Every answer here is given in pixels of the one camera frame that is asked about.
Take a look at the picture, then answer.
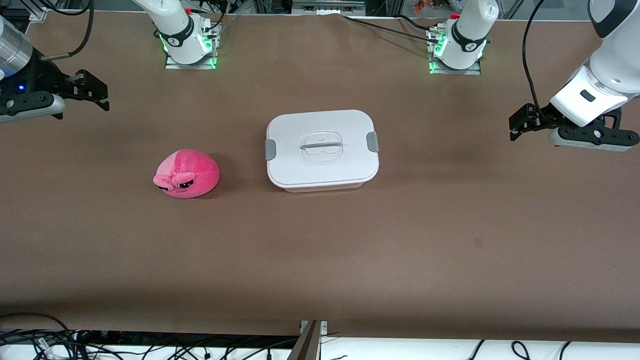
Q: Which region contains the small metal bracket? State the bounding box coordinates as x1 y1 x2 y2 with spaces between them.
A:
300 320 328 346

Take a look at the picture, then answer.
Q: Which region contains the brown table mat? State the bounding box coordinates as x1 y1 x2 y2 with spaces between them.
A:
0 10 640 343

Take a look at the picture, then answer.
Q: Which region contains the pink plastic box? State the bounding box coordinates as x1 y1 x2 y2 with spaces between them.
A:
282 181 366 194

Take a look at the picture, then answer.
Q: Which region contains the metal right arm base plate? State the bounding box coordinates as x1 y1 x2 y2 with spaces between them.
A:
165 20 221 71

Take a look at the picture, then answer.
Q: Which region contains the short black table cable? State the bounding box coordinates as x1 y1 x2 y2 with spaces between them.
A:
392 12 438 32

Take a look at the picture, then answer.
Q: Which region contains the white box lid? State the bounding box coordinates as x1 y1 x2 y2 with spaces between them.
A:
264 109 380 189

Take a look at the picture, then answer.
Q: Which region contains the grey metal device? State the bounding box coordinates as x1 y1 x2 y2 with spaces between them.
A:
291 0 366 13

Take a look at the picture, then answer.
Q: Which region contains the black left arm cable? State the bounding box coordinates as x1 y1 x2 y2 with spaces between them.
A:
522 0 551 113

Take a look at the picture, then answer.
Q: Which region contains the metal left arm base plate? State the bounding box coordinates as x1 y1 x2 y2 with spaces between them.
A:
427 27 482 76

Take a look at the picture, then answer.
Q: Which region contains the long black table cable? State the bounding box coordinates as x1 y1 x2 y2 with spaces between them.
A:
341 14 441 45

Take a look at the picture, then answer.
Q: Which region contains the black looping floor cable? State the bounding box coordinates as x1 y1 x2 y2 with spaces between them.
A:
0 312 78 360

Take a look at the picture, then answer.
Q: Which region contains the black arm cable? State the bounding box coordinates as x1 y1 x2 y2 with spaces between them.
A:
39 0 96 62
522 0 551 113

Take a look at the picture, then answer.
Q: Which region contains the pink plush toy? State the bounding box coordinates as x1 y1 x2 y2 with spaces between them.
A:
152 148 221 199

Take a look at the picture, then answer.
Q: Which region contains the brown wooden post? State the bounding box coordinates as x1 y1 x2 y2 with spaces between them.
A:
287 320 322 360

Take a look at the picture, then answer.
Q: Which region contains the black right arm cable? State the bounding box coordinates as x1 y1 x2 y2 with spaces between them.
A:
39 0 96 62

